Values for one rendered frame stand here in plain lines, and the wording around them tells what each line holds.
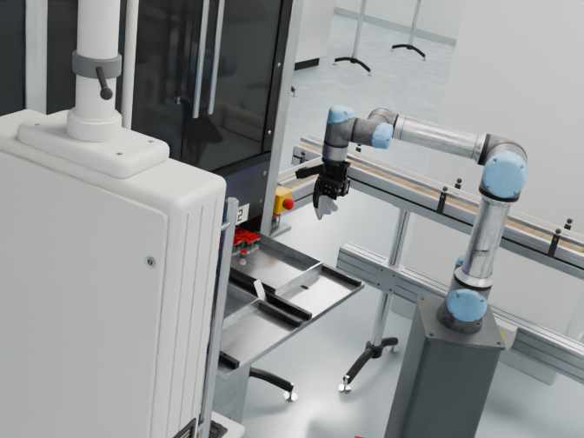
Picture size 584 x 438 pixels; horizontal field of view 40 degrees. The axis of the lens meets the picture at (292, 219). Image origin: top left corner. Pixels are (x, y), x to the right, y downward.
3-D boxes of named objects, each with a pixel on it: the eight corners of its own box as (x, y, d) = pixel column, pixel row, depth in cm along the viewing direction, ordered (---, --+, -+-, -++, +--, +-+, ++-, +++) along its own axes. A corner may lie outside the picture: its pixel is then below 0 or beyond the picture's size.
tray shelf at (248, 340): (97, 305, 227) (97, 299, 226) (248, 234, 281) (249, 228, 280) (227, 381, 204) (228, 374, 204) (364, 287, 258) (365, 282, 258)
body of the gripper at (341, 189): (335, 202, 238) (341, 165, 233) (311, 193, 242) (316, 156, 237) (348, 195, 244) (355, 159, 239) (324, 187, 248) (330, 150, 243)
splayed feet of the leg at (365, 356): (333, 388, 349) (338, 362, 343) (388, 343, 388) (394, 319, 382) (348, 397, 345) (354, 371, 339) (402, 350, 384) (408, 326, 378)
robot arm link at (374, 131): (397, 117, 236) (361, 110, 238) (390, 129, 226) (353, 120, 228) (392, 142, 239) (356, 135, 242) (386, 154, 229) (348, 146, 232)
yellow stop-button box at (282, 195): (261, 207, 279) (263, 189, 276) (273, 202, 284) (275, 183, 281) (278, 215, 275) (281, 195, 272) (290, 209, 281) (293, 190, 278)
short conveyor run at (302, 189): (248, 235, 284) (253, 195, 277) (215, 220, 291) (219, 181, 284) (348, 189, 336) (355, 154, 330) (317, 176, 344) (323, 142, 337)
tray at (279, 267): (189, 256, 256) (190, 247, 255) (240, 233, 276) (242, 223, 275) (274, 299, 240) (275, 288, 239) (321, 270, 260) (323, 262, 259)
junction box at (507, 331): (480, 338, 318) (485, 319, 314) (484, 333, 322) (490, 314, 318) (507, 351, 312) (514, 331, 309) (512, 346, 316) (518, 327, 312)
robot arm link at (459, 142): (533, 136, 238) (374, 96, 247) (532, 148, 228) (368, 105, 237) (520, 172, 243) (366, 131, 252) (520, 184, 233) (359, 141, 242)
